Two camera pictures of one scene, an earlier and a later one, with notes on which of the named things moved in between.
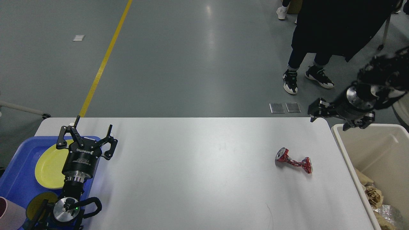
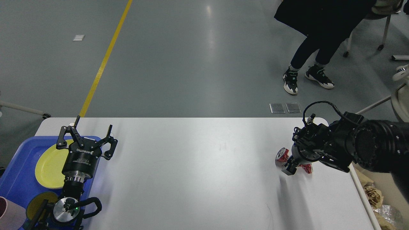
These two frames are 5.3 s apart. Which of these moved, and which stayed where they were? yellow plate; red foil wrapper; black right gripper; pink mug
Moved: black right gripper
Stayed: yellow plate; red foil wrapper; pink mug
